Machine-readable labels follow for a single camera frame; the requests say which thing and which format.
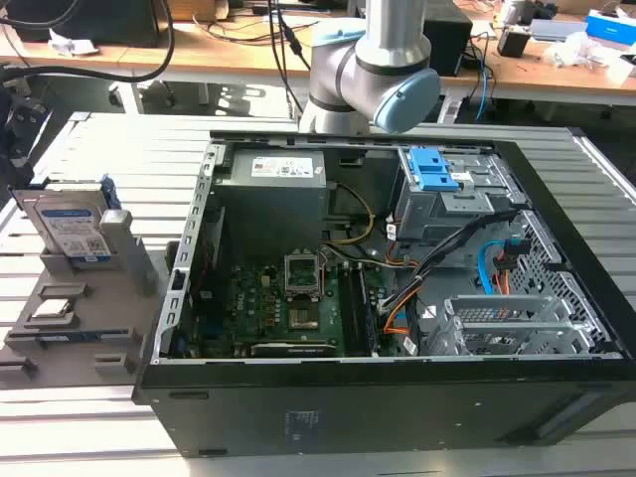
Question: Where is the hard disk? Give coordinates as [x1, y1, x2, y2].
[8, 174, 123, 265]

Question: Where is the grey metal disk bay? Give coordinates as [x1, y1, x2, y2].
[425, 294, 588, 357]

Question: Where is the silver CPU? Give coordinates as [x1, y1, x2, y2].
[31, 298, 76, 320]

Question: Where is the wooden desk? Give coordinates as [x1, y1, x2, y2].
[0, 9, 349, 84]
[461, 7, 636, 106]

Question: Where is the grey parts rack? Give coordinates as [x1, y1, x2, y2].
[0, 208, 171, 390]

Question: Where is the RAM stick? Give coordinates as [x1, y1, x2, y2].
[6, 329, 131, 345]

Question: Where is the grey power supply unit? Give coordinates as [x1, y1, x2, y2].
[212, 148, 329, 249]

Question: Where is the green motherboard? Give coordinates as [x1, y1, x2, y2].
[191, 260, 394, 358]

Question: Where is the CPU socket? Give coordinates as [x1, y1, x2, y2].
[282, 245, 324, 302]

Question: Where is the square chipset heat sink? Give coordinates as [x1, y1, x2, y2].
[287, 306, 320, 331]

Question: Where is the black graphics card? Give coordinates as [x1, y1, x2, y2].
[249, 341, 337, 357]

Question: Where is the black RAM slot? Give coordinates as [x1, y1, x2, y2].
[339, 261, 378, 357]

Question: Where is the blue drive latch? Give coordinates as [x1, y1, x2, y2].
[408, 147, 461, 193]

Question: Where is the grey metal drive cage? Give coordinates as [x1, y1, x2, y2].
[396, 147, 528, 245]

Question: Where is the black speaker box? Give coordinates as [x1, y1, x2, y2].
[422, 5, 474, 78]

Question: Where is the black open PC case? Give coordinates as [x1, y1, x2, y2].
[131, 126, 636, 459]

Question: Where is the small black box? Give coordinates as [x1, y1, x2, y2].
[497, 26, 531, 57]

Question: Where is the black power connector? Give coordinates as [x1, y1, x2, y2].
[493, 238, 529, 280]

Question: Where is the grey laptop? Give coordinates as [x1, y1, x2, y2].
[529, 18, 590, 42]

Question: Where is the white plastic bag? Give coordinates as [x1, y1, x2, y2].
[543, 30, 623, 69]

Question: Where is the blue and white box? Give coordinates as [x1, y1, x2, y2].
[584, 8, 633, 51]

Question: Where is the thick black cable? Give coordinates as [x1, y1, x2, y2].
[0, 0, 176, 84]

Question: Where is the thin black hanging cable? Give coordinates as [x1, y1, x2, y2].
[269, 0, 305, 114]

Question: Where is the yellow wire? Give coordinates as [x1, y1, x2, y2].
[321, 183, 375, 245]

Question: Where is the orange wire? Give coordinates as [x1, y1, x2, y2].
[384, 290, 424, 335]

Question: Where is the black wire bundle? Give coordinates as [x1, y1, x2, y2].
[381, 211, 514, 312]

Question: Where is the blue hanging cable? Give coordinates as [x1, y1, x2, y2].
[474, 54, 494, 121]

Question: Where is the blue wire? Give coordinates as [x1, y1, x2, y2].
[476, 239, 504, 295]

